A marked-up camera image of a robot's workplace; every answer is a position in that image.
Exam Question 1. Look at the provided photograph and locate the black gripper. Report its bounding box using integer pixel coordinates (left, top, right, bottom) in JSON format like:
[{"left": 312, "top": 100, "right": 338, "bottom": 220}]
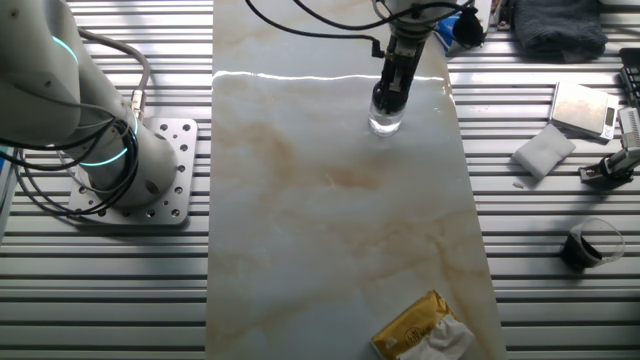
[{"left": 372, "top": 32, "right": 429, "bottom": 115}]

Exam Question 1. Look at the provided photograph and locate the clear glass jar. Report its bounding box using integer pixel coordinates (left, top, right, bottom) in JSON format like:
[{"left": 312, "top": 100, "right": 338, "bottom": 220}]
[{"left": 368, "top": 99, "right": 405, "bottom": 138}]

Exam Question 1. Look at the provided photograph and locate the white marble pattern slab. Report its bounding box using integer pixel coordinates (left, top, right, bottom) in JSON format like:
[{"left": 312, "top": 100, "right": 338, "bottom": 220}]
[{"left": 204, "top": 0, "right": 507, "bottom": 360}]

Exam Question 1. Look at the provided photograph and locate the dark grey towel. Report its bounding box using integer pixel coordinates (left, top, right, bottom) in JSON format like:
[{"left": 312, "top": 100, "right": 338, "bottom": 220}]
[{"left": 513, "top": 0, "right": 609, "bottom": 64}]

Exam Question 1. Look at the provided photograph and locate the silver digital scale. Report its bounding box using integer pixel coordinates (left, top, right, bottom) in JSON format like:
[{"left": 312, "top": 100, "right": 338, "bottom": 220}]
[{"left": 548, "top": 79, "right": 620, "bottom": 141}]

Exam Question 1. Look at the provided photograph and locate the gold tissue pack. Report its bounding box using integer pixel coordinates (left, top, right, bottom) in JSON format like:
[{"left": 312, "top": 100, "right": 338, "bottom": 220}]
[{"left": 370, "top": 289, "right": 476, "bottom": 360}]

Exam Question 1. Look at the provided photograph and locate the black keyboard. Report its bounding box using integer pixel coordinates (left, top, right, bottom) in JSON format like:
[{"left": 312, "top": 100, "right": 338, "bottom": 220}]
[{"left": 618, "top": 47, "right": 640, "bottom": 109}]

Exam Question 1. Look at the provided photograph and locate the clear plastic measuring cup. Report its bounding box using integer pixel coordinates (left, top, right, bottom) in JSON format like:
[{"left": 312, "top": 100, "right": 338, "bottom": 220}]
[{"left": 559, "top": 217, "right": 626, "bottom": 274}]

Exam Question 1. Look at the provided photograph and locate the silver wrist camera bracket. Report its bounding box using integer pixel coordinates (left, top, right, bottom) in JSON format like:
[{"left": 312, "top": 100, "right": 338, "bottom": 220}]
[{"left": 452, "top": 0, "right": 494, "bottom": 49}]

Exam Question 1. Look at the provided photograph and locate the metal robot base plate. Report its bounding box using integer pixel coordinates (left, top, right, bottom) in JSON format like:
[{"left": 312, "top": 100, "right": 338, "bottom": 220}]
[{"left": 67, "top": 117, "right": 199, "bottom": 226}]

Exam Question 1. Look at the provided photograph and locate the thick grey cable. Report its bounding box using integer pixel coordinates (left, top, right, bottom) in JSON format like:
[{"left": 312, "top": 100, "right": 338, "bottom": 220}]
[{"left": 77, "top": 27, "right": 151, "bottom": 121}]

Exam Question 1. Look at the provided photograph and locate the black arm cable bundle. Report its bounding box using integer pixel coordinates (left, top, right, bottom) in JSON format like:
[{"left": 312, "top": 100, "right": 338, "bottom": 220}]
[{"left": 0, "top": 0, "right": 476, "bottom": 220}]

